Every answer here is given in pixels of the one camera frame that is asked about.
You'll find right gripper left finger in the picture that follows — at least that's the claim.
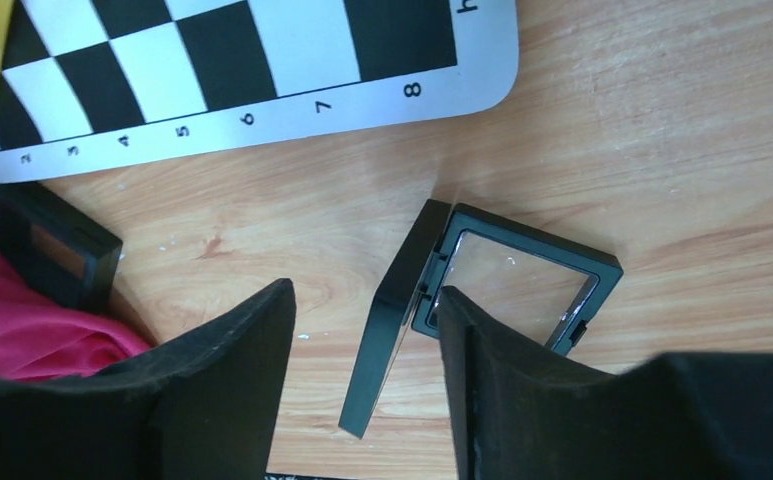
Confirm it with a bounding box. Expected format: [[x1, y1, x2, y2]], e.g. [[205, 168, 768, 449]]
[[0, 278, 296, 479]]

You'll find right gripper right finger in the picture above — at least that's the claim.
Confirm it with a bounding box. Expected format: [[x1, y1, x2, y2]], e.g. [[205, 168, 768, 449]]
[[438, 287, 773, 479]]

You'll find magenta red garment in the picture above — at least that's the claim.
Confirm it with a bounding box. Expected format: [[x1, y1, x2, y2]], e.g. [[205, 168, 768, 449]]
[[0, 255, 151, 382]]

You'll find black white chessboard mat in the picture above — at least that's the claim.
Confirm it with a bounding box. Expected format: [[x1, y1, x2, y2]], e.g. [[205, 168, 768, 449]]
[[0, 1, 519, 183]]

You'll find small black frame box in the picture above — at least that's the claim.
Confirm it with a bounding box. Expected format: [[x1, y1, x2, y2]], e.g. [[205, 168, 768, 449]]
[[0, 182, 123, 313]]

